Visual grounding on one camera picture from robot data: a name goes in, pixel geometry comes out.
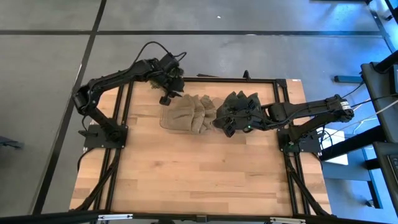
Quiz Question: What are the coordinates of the dark floor object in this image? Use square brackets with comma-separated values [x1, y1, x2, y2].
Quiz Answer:
[0, 135, 25, 149]

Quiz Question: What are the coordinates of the dark desk with keyboard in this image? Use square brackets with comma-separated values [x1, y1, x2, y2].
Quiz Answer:
[372, 141, 398, 215]

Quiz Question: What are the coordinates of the white cable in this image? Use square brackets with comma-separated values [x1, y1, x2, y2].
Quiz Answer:
[338, 98, 398, 118]

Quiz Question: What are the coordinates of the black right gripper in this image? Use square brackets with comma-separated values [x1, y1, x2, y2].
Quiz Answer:
[213, 105, 269, 139]

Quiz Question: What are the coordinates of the dark grey desk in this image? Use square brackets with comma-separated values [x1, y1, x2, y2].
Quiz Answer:
[360, 49, 398, 144]

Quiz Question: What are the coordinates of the black keyboard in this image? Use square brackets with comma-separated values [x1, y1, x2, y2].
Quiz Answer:
[387, 154, 398, 175]

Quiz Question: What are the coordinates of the black left camera cable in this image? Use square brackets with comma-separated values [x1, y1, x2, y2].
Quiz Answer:
[129, 40, 188, 70]

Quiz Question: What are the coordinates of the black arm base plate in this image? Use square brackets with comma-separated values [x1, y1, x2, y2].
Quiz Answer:
[277, 129, 323, 154]
[83, 124, 129, 149]

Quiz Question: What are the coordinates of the black diagonal beam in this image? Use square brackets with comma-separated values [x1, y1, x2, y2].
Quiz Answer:
[319, 125, 386, 162]

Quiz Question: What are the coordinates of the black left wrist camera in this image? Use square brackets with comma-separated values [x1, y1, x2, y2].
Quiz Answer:
[159, 53, 181, 73]

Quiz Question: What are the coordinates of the blue floor bar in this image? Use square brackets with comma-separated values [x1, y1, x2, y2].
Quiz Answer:
[334, 75, 364, 83]

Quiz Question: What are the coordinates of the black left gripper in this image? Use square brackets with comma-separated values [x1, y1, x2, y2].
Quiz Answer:
[151, 60, 187, 107]

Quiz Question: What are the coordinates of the white flat board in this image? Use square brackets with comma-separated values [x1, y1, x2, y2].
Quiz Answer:
[315, 126, 349, 166]

